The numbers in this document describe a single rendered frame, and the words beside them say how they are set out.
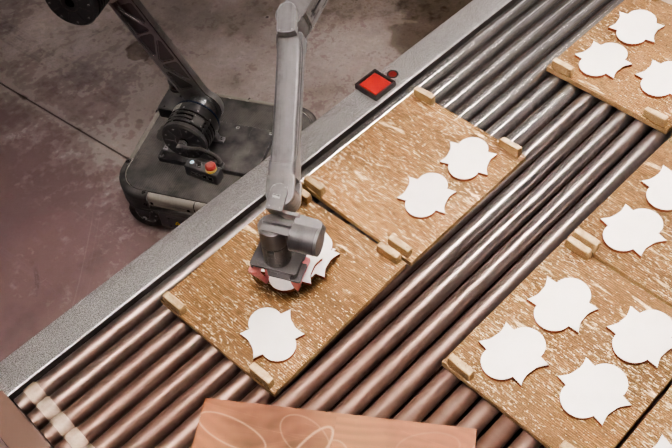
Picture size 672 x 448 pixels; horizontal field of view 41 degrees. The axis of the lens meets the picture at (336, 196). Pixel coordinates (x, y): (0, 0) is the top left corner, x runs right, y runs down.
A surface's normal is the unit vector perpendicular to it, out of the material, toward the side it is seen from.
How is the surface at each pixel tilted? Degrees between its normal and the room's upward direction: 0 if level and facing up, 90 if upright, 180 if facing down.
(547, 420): 0
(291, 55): 28
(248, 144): 0
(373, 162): 0
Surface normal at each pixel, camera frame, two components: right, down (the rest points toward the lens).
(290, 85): -0.14, -0.28
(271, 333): -0.07, -0.64
